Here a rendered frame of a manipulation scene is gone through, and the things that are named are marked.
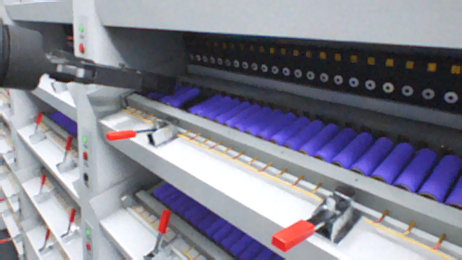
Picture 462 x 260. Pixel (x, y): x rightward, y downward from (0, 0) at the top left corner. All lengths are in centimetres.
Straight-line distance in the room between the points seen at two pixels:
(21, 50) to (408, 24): 38
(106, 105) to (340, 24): 45
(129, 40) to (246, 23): 34
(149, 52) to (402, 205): 50
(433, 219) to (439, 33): 13
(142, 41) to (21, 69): 25
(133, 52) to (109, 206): 30
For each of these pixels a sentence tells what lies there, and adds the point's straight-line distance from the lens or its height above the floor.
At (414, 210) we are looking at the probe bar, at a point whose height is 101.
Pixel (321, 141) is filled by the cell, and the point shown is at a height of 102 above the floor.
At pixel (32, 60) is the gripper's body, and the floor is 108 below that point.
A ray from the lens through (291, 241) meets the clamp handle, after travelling 23.
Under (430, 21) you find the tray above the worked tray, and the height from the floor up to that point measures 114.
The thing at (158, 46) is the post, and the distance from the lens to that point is 64.
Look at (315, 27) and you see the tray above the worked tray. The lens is 27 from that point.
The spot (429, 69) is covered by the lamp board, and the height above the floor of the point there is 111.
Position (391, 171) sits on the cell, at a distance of 33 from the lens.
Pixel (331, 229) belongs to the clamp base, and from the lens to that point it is 27.
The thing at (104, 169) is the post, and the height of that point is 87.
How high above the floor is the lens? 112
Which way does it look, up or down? 15 degrees down
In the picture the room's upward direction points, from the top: 5 degrees clockwise
